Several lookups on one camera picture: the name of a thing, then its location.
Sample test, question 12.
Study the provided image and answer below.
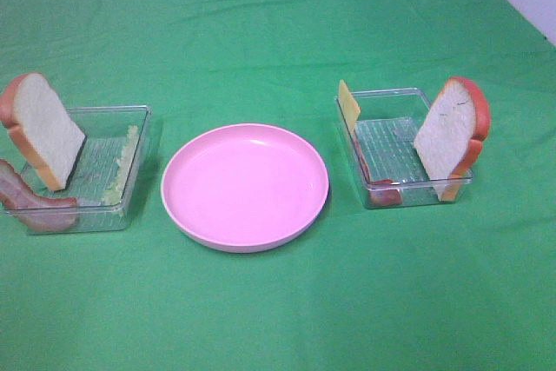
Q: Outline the bacon strip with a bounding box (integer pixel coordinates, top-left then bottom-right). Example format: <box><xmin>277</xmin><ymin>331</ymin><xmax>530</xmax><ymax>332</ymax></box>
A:
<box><xmin>1</xmin><ymin>159</ymin><xmax>77</xmax><ymax>232</ymax></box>
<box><xmin>352</xmin><ymin>132</ymin><xmax>402</xmax><ymax>207</ymax></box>

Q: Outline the green lettuce leaf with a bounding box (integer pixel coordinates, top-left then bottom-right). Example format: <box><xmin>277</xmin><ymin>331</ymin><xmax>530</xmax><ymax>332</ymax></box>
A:
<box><xmin>103</xmin><ymin>125</ymin><xmax>139</xmax><ymax>205</ymax></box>

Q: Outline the bread slice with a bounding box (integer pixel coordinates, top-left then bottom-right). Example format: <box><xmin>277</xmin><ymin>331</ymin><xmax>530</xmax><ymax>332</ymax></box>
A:
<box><xmin>1</xmin><ymin>72</ymin><xmax>85</xmax><ymax>191</ymax></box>
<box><xmin>414</xmin><ymin>76</ymin><xmax>491</xmax><ymax>202</ymax></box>

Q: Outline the pink round plate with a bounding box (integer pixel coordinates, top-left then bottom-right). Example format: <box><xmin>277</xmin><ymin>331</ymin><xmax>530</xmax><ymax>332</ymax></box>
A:
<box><xmin>161</xmin><ymin>123</ymin><xmax>329</xmax><ymax>253</ymax></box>

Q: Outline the yellow cheese slice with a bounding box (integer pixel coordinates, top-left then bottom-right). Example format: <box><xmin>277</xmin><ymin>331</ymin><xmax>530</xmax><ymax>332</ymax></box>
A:
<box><xmin>338</xmin><ymin>80</ymin><xmax>361</xmax><ymax>136</ymax></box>

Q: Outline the right clear plastic container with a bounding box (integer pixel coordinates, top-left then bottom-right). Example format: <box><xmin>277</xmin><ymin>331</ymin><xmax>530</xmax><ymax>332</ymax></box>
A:
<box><xmin>335</xmin><ymin>87</ymin><xmax>473</xmax><ymax>209</ymax></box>

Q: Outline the clear plastic container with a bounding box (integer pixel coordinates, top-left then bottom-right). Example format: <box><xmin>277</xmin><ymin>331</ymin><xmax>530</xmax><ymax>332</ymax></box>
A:
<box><xmin>335</xmin><ymin>87</ymin><xmax>473</xmax><ymax>209</ymax></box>
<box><xmin>1</xmin><ymin>105</ymin><xmax>151</xmax><ymax>235</ymax></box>

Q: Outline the green tablecloth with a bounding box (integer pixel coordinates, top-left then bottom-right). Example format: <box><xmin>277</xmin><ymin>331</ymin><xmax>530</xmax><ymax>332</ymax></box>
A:
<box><xmin>1</xmin><ymin>0</ymin><xmax>555</xmax><ymax>370</ymax></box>

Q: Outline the left clear plastic container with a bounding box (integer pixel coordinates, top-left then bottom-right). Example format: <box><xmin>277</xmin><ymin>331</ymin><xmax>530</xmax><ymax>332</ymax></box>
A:
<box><xmin>1</xmin><ymin>105</ymin><xmax>151</xmax><ymax>235</ymax></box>

